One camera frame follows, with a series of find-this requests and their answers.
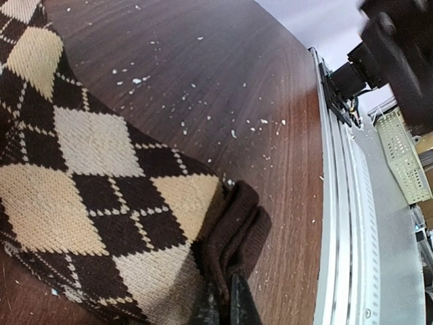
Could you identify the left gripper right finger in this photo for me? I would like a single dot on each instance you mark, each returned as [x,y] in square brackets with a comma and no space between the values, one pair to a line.
[243,310]

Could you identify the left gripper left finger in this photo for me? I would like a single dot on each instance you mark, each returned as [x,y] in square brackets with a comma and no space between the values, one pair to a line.
[207,306]

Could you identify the brown argyle sock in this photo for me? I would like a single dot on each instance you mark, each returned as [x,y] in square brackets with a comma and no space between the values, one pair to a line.
[105,214]

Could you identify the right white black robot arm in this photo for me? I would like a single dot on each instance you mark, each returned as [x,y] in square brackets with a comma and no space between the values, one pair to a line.
[397,39]

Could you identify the perforated beige basket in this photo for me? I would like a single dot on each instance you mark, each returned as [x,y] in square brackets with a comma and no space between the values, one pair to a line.
[402,158]

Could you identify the aluminium front rail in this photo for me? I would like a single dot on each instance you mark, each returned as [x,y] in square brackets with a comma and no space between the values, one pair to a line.
[370,269]

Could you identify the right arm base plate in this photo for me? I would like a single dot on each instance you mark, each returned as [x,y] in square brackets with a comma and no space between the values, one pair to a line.
[340,89]

